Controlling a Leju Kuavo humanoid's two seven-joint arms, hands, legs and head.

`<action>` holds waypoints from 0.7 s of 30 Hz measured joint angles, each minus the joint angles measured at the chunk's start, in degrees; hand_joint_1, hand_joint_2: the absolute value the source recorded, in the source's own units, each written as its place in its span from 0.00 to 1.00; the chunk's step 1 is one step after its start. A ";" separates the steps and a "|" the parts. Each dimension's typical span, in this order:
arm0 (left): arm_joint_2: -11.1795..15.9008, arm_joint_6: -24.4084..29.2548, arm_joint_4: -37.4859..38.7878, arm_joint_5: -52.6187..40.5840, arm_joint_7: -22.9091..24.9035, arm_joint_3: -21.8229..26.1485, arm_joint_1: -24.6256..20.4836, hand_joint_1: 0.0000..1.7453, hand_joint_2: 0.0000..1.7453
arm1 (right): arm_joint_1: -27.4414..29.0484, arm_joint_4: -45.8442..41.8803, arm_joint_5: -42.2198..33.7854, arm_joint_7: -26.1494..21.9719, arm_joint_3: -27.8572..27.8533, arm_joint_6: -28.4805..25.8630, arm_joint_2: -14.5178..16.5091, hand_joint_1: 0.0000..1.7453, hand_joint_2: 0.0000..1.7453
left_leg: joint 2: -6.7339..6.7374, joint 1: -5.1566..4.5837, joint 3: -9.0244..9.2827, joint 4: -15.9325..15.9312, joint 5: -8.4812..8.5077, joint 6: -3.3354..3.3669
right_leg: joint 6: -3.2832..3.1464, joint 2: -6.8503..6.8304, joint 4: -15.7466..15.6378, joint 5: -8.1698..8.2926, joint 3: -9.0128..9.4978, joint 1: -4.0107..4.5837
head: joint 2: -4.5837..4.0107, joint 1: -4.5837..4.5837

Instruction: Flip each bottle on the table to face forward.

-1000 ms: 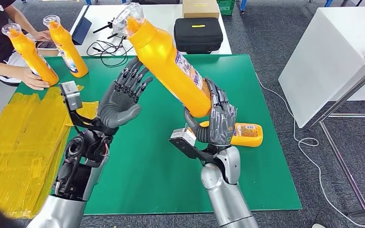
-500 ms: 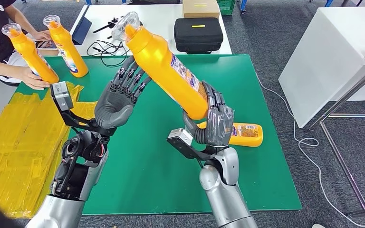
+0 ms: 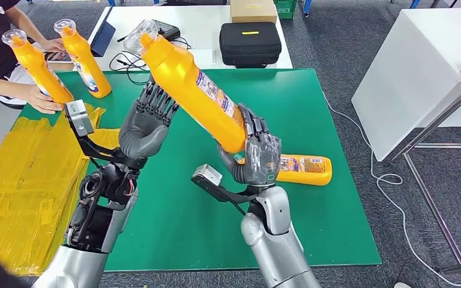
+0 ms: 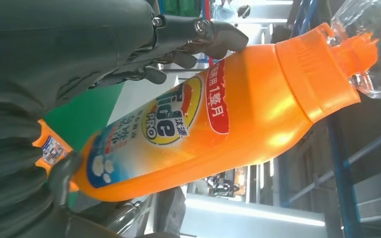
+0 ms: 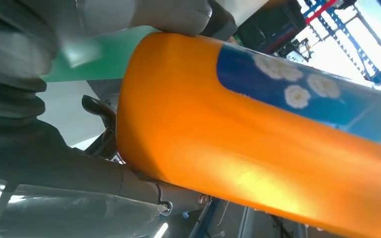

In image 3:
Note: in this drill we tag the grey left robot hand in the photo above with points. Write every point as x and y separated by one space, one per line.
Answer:
143 135

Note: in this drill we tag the orange detergent bottle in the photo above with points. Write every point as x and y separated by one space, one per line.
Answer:
83 59
35 67
190 83
310 171

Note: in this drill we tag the smartphone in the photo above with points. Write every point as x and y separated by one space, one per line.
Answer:
57 57

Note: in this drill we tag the yellow taped sheet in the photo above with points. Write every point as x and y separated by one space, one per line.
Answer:
15 190

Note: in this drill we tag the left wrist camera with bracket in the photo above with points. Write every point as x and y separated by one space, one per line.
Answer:
78 117

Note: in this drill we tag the black remote controller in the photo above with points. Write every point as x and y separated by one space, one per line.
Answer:
169 30

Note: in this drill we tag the black carrying case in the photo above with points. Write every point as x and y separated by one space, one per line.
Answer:
249 45

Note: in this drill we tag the dark blue tablet cover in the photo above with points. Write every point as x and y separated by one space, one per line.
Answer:
103 37

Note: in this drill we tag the large white table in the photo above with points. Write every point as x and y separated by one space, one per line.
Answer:
413 77

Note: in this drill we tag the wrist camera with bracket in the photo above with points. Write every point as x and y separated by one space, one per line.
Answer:
78 117
206 175

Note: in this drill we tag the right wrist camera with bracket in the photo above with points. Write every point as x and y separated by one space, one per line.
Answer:
206 175

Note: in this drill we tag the green plastic crate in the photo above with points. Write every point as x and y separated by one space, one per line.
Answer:
284 8

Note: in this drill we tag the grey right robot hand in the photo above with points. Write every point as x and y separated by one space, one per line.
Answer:
262 159

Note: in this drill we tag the cardboard box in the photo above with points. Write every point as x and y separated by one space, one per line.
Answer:
253 12

